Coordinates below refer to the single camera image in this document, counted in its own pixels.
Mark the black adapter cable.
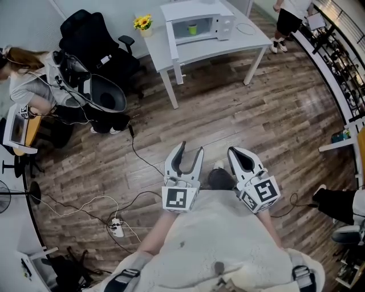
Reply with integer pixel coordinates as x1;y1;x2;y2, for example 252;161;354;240
129;133;167;178

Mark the black standing fan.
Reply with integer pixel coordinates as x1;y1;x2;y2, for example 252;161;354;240
0;179;43;214

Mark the person's white shirt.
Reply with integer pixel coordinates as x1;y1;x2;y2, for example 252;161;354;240
99;189;325;292

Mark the white framed wooden table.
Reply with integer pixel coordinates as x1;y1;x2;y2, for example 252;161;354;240
318;118;365;183

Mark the black metal railing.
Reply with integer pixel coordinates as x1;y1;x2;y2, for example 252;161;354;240
296;0;365;122

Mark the metal wire ring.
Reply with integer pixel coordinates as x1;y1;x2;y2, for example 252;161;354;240
236;22;256;36

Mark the white microwave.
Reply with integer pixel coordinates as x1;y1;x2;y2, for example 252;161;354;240
159;0;237;86

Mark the small white bottle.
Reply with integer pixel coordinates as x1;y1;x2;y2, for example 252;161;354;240
96;54;113;69

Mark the person's left forearm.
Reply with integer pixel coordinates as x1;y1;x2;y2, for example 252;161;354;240
136;211;178;255

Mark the yellow round table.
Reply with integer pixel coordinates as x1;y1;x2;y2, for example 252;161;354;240
13;113;43;157

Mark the white appliance with dark window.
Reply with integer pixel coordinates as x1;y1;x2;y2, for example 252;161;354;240
2;103;39;155

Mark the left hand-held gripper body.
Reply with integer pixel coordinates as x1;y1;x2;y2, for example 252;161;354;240
161;176;201;214

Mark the potted sunflower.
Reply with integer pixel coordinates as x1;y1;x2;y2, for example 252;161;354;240
133;14;155;38

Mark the white power strip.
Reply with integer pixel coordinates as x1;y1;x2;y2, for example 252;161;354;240
111;217;125;238

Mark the person's left shoulder strap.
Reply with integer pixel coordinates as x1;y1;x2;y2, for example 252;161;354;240
104;267;142;292

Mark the person's right shoulder strap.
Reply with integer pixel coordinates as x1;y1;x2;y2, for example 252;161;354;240
291;265;317;292

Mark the white cable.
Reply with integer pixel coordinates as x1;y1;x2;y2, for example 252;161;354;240
36;195;155;245

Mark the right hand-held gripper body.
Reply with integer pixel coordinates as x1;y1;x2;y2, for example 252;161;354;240
234;169;282;214

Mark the black office chair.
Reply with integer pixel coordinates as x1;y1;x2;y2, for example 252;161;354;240
59;9;147;100

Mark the person's dark trouser leg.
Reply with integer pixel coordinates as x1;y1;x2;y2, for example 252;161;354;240
207;168;237;192

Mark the person's right forearm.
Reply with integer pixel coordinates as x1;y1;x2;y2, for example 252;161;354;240
256;210;283;249

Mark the person's shoulder strap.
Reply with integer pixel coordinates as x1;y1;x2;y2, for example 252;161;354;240
291;265;317;292
104;267;142;292

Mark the teal toy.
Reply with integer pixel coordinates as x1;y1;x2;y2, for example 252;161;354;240
331;129;351;143

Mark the black equipment pile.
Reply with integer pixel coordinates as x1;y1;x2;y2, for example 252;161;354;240
50;246;112;292

